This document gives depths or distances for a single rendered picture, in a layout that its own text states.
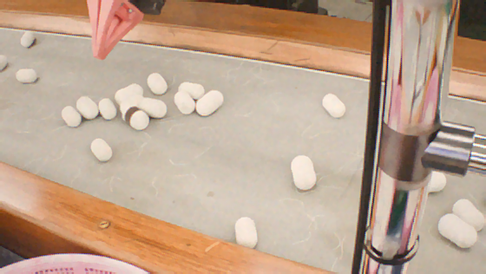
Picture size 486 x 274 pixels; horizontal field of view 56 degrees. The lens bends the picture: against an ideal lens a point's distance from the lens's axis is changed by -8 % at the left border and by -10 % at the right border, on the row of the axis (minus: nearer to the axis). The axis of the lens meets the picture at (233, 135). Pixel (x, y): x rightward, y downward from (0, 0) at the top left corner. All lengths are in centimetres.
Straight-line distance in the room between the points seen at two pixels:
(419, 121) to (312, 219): 29
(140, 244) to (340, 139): 24
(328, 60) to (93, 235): 37
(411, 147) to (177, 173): 36
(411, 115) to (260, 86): 46
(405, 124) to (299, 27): 53
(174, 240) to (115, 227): 6
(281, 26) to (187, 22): 14
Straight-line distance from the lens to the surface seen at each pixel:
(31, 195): 51
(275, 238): 44
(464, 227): 44
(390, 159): 19
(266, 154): 52
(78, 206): 47
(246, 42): 68
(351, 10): 144
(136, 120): 57
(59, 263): 44
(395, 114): 17
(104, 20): 60
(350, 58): 64
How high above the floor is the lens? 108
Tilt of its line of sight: 38 degrees down
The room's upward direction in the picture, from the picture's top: 8 degrees counter-clockwise
